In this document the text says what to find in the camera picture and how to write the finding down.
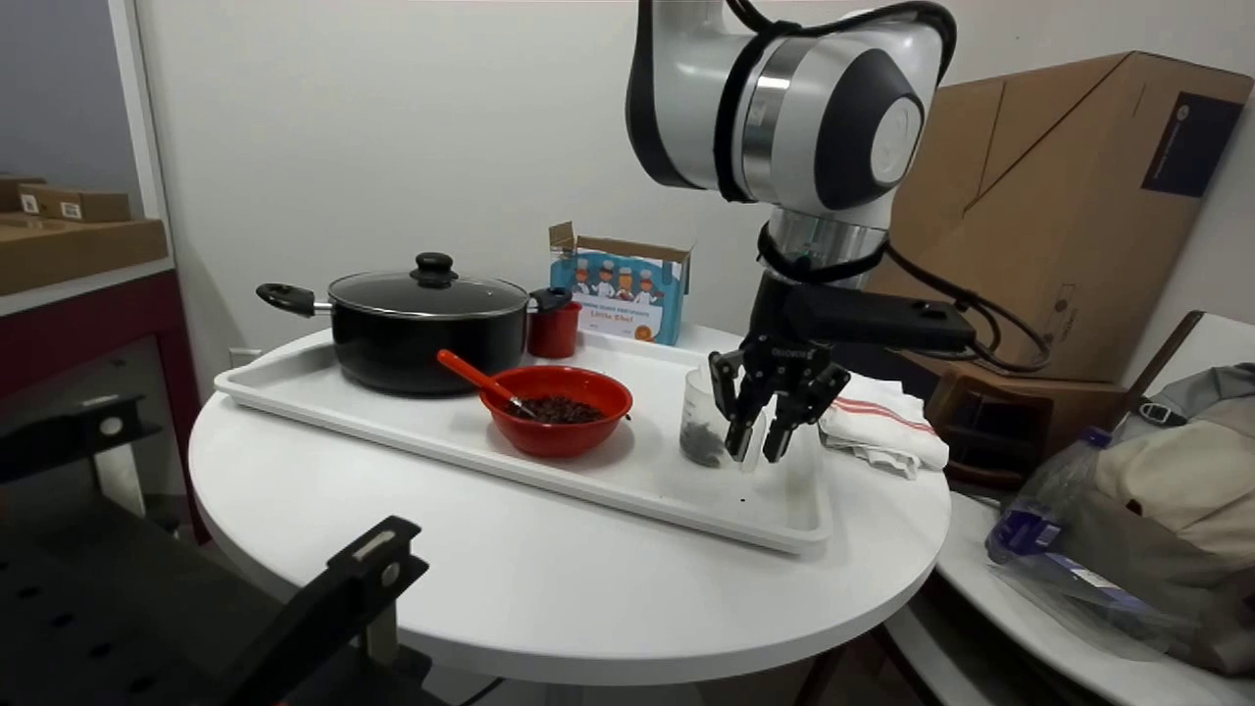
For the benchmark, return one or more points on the white round table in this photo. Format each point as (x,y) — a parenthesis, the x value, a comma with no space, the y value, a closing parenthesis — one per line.
(554,588)

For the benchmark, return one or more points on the white side table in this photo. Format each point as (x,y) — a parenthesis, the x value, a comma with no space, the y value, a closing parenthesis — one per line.
(1065,637)

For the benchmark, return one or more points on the red plastic spoon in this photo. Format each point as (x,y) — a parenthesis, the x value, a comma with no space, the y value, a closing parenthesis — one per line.
(485,381)

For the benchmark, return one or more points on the red cup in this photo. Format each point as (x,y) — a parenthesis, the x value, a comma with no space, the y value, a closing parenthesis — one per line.
(554,331)

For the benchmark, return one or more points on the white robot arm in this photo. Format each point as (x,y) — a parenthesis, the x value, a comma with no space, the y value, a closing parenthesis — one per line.
(820,127)

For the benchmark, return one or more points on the large brown cardboard box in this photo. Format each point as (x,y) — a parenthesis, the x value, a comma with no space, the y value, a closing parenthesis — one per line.
(1069,196)

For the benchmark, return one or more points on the clear jar with beans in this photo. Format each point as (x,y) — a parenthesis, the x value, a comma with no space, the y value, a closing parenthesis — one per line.
(705,429)

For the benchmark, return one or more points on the black glass pot lid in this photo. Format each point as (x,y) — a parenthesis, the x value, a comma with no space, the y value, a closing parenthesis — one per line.
(429,288)

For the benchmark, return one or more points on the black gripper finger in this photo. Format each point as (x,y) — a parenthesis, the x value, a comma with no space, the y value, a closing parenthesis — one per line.
(744,420)
(786,420)

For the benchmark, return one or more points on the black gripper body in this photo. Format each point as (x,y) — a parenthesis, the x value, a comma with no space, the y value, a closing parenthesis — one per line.
(773,364)

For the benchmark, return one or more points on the white red striped cloth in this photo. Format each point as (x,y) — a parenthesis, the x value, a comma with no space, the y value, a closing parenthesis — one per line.
(884,426)

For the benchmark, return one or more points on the black cooking pot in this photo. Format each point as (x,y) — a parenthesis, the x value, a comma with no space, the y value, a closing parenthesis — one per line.
(399,353)

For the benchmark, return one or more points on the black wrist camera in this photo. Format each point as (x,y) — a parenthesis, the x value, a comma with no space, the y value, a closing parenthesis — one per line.
(875,318)

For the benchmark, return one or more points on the dark low cabinet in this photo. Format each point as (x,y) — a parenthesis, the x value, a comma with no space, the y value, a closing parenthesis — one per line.
(1003,426)

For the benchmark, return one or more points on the red plastic bowl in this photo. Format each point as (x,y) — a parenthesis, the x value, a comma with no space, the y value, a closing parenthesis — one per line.
(566,408)

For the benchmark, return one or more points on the grey bag with cap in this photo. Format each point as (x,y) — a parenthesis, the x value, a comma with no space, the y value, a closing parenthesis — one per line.
(1150,524)

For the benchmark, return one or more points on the white plastic tray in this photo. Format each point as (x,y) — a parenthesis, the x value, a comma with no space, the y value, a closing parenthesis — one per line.
(635,469)

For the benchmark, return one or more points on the blue printed cardboard box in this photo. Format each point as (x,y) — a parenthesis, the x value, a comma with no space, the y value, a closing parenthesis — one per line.
(622,288)

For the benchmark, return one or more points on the wooden shelf with boxes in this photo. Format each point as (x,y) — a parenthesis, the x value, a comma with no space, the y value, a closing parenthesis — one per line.
(68,234)

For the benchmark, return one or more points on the black metal clamp mount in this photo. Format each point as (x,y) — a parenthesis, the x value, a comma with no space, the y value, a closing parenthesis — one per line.
(333,642)

